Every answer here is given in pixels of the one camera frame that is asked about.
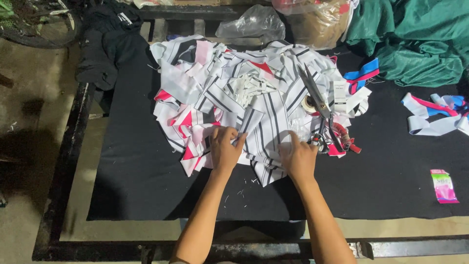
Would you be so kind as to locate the black felt mat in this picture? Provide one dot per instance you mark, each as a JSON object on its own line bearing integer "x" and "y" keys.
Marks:
{"x": 384, "y": 165}

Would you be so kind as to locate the white tape roll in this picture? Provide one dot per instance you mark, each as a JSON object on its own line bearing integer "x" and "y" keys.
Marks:
{"x": 308, "y": 104}

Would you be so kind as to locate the bicycle wheel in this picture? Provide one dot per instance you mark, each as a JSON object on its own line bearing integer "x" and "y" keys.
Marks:
{"x": 36, "y": 22}

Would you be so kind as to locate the brown plastic-wrapped bundle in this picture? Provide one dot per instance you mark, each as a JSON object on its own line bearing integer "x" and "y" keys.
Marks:
{"x": 315, "y": 24}

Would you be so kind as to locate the white black-striped fabric piece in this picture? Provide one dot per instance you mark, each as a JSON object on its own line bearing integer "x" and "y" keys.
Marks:
{"x": 264, "y": 143}

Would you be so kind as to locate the pile of striped fabric pieces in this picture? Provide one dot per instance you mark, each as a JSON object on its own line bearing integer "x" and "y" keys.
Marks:
{"x": 234, "y": 91}

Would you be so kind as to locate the blue pink fabric strip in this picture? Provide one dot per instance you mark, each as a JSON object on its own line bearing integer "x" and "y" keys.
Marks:
{"x": 361, "y": 76}

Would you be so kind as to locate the bunch of small white tags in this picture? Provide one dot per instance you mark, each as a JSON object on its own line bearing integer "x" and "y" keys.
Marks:
{"x": 252, "y": 88}

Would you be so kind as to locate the large black tailor scissors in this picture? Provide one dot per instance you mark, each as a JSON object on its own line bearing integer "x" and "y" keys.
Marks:
{"x": 318, "y": 106}

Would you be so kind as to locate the black garment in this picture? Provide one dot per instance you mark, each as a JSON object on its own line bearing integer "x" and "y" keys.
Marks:
{"x": 110, "y": 40}

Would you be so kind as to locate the white paper label tag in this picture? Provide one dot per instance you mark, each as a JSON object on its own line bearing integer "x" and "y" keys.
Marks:
{"x": 340, "y": 96}

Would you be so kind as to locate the clear plastic bag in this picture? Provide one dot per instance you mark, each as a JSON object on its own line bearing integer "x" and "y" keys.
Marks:
{"x": 252, "y": 26}

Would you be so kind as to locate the green cloth heap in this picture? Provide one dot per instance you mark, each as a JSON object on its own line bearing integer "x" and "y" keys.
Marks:
{"x": 414, "y": 40}

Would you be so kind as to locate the person's right hand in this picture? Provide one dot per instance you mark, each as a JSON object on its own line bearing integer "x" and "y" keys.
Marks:
{"x": 300, "y": 161}

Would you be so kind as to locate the blue pink white fabric strips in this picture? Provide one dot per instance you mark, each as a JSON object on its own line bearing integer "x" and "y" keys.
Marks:
{"x": 436, "y": 113}

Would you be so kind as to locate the pink green sachet packet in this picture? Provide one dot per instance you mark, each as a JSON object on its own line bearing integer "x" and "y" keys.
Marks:
{"x": 443, "y": 186}

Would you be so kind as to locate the black metal table frame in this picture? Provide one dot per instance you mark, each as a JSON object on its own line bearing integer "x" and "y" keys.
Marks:
{"x": 66, "y": 165}

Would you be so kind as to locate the person's left hand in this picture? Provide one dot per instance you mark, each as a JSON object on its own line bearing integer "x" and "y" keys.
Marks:
{"x": 223, "y": 152}

